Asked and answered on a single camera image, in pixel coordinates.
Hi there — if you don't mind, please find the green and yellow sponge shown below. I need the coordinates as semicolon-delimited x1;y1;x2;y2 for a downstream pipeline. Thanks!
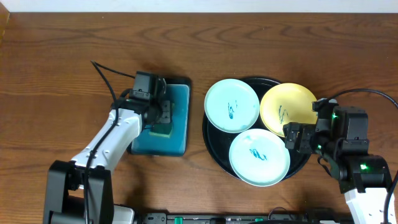
149;123;173;138

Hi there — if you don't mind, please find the yellow plate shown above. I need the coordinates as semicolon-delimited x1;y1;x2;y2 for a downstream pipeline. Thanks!
259;83;317;137

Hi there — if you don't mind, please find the light green plate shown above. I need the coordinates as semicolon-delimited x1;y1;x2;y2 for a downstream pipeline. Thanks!
229;129;290;187
204;78;259;133

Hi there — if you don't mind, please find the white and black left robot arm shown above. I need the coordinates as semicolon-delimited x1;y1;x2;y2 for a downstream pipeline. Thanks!
43;98;172;223

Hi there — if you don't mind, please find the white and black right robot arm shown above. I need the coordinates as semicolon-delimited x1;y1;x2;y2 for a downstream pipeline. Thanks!
283;104;397;223

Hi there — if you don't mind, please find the black rectangular tray with blue water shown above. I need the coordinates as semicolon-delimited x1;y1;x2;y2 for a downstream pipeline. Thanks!
127;78;191;157

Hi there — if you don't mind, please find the round black tray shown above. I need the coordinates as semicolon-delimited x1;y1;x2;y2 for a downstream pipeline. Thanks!
202;77;310;180

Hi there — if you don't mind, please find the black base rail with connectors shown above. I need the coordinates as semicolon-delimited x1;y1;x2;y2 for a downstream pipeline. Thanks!
133;207;354;224

